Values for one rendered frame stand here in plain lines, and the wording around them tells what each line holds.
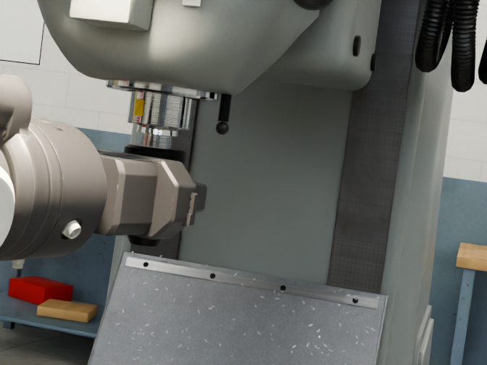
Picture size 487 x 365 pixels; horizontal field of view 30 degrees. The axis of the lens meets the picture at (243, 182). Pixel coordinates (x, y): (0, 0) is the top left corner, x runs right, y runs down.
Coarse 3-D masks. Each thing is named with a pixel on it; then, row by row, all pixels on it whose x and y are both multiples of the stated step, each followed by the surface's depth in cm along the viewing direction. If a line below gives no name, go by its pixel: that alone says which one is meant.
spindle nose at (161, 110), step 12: (132, 96) 67; (144, 96) 66; (156, 96) 66; (168, 96) 66; (180, 96) 67; (132, 108) 67; (144, 108) 66; (156, 108) 66; (168, 108) 66; (180, 108) 67; (132, 120) 67; (144, 120) 66; (156, 120) 66; (168, 120) 66; (180, 120) 67
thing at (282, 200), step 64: (384, 0) 100; (384, 64) 101; (448, 64) 109; (192, 128) 106; (256, 128) 105; (320, 128) 103; (384, 128) 101; (448, 128) 129; (256, 192) 105; (320, 192) 103; (384, 192) 101; (192, 256) 107; (256, 256) 105; (320, 256) 103; (384, 256) 101; (384, 320) 102
